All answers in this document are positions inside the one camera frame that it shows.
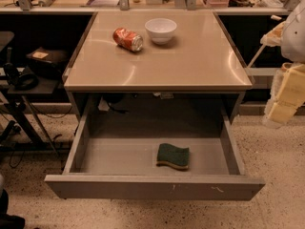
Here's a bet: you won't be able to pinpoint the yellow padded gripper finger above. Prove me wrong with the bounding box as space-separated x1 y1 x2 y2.
262 64 305 128
260 22 285 47

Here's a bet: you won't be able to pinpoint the green and yellow sponge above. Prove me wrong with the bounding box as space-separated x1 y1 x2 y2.
156 143 190 170

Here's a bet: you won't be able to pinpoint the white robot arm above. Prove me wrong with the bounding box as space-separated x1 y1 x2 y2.
260 1 305 129

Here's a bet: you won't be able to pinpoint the grey counter cabinet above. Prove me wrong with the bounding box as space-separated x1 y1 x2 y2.
64 9 252 117

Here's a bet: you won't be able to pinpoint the open grey top drawer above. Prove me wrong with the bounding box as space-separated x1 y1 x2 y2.
45 94 265 200

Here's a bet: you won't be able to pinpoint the white stick with black tip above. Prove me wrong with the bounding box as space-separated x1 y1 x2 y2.
247 15 283 68

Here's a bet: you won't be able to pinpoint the roll of tan tape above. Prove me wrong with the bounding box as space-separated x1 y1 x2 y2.
281 62 292 72

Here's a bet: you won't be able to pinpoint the white ceramic bowl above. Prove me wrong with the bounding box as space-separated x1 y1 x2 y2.
145 18 177 45

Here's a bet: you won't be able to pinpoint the red crushed soda can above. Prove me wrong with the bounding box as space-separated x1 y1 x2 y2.
112 28 143 52

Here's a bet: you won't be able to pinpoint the black box with label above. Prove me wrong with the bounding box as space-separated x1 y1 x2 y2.
26 47 70 79

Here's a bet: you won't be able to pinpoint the black headphones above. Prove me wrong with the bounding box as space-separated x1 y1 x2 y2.
3 63 38 91

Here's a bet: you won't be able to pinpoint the black side table stand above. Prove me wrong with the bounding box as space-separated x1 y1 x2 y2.
0 31 72 155

